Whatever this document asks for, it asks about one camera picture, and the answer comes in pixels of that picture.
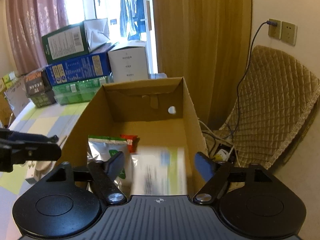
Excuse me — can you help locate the silver green foil bag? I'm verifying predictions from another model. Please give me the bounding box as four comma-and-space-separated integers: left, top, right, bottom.
87, 135, 133, 187

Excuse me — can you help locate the red snack packet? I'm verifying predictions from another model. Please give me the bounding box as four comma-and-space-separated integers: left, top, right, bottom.
120, 134, 139, 153

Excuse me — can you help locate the green medicine box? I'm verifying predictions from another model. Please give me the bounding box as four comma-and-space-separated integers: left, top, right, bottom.
131, 146, 187, 196

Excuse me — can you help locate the white power adapter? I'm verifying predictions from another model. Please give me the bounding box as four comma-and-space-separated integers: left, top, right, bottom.
25, 161, 42, 185

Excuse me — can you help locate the white paper envelope bag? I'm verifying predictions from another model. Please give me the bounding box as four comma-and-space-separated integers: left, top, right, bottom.
4, 78, 30, 117

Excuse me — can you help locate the checked blue green tablecloth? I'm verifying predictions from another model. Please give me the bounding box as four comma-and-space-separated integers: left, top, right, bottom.
0, 102, 88, 239

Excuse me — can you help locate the black Hongli food container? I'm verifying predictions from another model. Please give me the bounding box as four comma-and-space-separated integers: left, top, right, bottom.
24, 68, 56, 108

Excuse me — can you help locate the brown cardboard box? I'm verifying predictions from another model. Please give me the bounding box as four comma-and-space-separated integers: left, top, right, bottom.
57, 77, 206, 195

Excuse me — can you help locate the green wrapped tissue pack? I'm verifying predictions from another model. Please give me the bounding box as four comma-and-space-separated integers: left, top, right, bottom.
52, 76, 110, 105

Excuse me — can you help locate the blue carton box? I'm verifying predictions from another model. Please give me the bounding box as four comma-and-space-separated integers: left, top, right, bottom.
46, 43, 117, 86

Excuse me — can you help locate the tall white box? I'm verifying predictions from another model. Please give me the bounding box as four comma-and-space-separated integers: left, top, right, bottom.
108, 40, 149, 83

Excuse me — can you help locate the dark green carton box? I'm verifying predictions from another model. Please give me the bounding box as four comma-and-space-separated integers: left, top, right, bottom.
42, 18, 110, 64

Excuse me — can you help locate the pink curtain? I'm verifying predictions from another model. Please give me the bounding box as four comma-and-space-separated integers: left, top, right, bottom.
5, 0, 68, 75

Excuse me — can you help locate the brown curtain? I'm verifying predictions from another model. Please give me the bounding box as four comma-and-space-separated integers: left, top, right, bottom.
153, 0, 252, 129

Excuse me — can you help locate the wall power socket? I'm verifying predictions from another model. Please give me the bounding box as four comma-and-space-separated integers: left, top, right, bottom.
268, 19, 282, 40

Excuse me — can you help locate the black power cord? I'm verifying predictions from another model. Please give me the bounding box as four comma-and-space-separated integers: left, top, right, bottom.
212, 20, 278, 156

